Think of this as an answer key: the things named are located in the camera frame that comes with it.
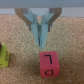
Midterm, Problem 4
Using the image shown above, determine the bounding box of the pink block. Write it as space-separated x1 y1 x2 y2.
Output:
38 51 61 77

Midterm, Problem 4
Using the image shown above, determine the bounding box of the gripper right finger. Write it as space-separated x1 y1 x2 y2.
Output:
40 7 63 50

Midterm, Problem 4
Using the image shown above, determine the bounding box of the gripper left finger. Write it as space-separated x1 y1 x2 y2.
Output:
14 7 42 50

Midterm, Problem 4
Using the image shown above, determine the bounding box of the yellow block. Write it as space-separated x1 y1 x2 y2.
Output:
0 45 11 68

